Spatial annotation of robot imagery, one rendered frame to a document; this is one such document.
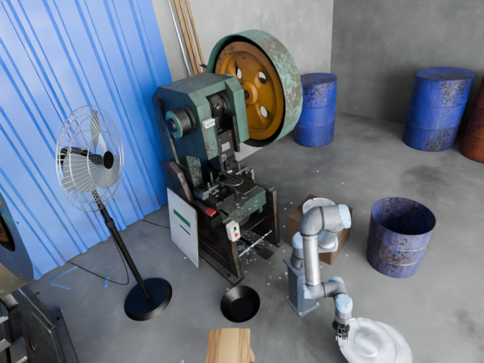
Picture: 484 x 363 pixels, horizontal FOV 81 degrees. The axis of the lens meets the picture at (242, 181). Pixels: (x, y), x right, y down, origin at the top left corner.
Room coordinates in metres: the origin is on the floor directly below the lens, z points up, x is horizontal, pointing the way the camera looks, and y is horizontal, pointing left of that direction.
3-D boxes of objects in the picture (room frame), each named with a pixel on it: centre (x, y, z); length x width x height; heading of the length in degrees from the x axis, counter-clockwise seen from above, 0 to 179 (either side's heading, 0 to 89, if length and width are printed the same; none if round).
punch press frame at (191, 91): (2.03, 0.22, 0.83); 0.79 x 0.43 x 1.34; 38
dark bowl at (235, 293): (1.27, 0.15, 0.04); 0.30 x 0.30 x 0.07
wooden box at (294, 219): (1.80, -0.61, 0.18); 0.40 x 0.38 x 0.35; 46
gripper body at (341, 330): (0.78, -0.40, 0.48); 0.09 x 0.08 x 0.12; 157
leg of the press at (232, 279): (1.86, 0.43, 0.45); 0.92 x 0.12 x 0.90; 38
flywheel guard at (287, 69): (2.21, -0.07, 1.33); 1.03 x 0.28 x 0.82; 38
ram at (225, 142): (1.88, 0.10, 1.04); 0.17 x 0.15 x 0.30; 38
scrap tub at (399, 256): (1.50, -1.12, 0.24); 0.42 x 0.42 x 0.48
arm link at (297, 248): (1.24, -0.32, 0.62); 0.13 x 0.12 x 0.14; 84
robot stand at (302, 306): (1.24, -0.31, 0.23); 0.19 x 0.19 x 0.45; 22
